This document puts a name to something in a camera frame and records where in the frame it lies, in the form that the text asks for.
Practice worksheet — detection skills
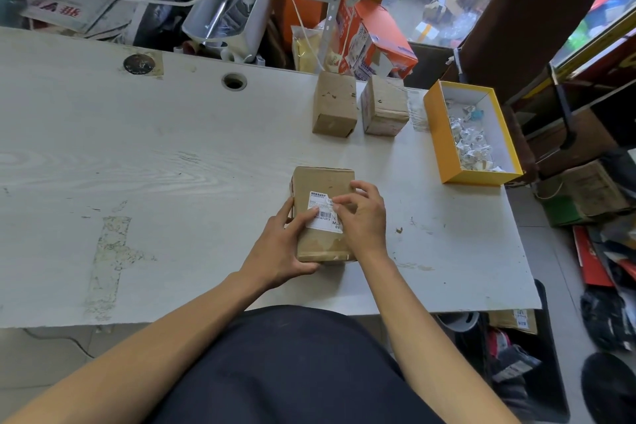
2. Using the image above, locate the pile of torn label scraps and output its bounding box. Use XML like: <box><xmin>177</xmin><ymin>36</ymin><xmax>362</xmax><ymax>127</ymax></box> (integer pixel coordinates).
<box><xmin>447</xmin><ymin>100</ymin><xmax>506</xmax><ymax>173</ymax></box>

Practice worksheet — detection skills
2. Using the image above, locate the tall cardboard box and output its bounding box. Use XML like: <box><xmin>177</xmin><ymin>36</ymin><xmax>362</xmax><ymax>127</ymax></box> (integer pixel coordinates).
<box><xmin>290</xmin><ymin>166</ymin><xmax>358</xmax><ymax>263</ymax></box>

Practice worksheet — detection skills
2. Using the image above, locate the orange printed carton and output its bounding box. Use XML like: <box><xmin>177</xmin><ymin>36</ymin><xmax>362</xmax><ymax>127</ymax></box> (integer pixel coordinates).
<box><xmin>337</xmin><ymin>0</ymin><xmax>419</xmax><ymax>81</ymax></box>

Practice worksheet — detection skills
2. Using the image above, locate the white plastic bin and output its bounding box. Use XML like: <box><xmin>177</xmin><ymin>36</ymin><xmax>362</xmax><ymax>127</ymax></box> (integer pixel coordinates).
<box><xmin>181</xmin><ymin>0</ymin><xmax>272</xmax><ymax>62</ymax></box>

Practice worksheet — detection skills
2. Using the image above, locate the black round stool base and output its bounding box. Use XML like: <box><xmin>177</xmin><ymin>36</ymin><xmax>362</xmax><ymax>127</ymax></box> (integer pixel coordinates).
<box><xmin>581</xmin><ymin>352</ymin><xmax>636</xmax><ymax>424</ymax></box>

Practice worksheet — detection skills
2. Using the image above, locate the yellow tray with label scraps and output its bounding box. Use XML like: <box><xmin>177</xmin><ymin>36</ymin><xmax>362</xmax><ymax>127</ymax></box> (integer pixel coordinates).
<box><xmin>423</xmin><ymin>79</ymin><xmax>524</xmax><ymax>187</ymax></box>

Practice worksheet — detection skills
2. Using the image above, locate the red folder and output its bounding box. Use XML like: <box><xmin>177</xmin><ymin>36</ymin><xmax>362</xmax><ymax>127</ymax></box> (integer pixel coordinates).
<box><xmin>572</xmin><ymin>225</ymin><xmax>615</xmax><ymax>288</ymax></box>

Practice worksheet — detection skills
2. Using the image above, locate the folded newspaper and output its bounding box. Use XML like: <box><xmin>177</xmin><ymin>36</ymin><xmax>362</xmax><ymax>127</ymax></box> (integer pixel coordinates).
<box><xmin>22</xmin><ymin>0</ymin><xmax>131</xmax><ymax>38</ymax></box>

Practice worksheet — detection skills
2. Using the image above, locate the black round grommet cover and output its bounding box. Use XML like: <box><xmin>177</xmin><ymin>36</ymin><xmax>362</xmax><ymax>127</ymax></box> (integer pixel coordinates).
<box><xmin>123</xmin><ymin>53</ymin><xmax>156</xmax><ymax>76</ymax></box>

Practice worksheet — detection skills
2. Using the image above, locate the person's left hand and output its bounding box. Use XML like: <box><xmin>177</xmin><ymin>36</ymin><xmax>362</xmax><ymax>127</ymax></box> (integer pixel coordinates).
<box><xmin>238</xmin><ymin>197</ymin><xmax>321</xmax><ymax>293</ymax></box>

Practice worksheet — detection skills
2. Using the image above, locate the black plastic crate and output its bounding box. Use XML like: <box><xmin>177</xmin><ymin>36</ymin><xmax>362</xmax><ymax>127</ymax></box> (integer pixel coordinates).
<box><xmin>474</xmin><ymin>279</ymin><xmax>571</xmax><ymax>423</ymax></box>

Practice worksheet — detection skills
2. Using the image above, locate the person's right hand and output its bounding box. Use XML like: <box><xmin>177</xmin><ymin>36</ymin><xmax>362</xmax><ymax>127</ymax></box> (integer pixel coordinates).
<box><xmin>331</xmin><ymin>180</ymin><xmax>388</xmax><ymax>263</ymax></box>

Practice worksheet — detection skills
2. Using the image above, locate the white bucket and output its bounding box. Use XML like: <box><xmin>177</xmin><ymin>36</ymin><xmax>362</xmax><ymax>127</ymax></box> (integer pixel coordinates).
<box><xmin>437</xmin><ymin>311</ymin><xmax>480</xmax><ymax>334</ymax></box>

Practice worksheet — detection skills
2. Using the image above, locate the small cube brown parcel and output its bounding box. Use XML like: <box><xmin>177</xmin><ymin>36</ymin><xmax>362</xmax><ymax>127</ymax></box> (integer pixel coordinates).
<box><xmin>360</xmin><ymin>76</ymin><xmax>410</xmax><ymax>137</ymax></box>

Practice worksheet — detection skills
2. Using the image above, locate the labelled brown cardboard box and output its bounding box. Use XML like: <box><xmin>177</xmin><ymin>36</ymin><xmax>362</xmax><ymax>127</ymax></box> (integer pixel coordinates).
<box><xmin>489</xmin><ymin>309</ymin><xmax>539</xmax><ymax>335</ymax></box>

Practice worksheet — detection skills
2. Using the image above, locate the person's left forearm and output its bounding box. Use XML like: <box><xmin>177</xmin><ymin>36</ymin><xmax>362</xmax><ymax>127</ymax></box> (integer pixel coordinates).
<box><xmin>5</xmin><ymin>272</ymin><xmax>269</xmax><ymax>424</ymax></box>

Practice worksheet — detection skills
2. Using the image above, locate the person's right forearm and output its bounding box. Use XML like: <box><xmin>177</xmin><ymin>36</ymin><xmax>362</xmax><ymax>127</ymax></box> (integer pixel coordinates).
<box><xmin>357</xmin><ymin>252</ymin><xmax>520</xmax><ymax>424</ymax></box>

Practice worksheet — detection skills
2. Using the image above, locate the white perforated metal post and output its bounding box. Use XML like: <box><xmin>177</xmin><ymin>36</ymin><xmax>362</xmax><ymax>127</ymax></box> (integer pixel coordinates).
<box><xmin>317</xmin><ymin>0</ymin><xmax>362</xmax><ymax>72</ymax></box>

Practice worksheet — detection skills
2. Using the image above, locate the white barcode label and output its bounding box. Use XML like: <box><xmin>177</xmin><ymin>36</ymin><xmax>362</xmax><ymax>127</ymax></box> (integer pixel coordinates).
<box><xmin>305</xmin><ymin>191</ymin><xmax>344</xmax><ymax>233</ymax></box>

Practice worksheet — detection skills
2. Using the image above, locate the beige plastic packet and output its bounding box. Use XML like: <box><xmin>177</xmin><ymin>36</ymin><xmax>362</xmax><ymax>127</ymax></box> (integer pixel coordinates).
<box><xmin>290</xmin><ymin>25</ymin><xmax>340</xmax><ymax>74</ymax></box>

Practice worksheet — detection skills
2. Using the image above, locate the dark navy shirt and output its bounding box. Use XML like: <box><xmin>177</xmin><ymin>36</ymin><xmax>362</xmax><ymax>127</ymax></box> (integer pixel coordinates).
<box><xmin>148</xmin><ymin>305</ymin><xmax>446</xmax><ymax>424</ymax></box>

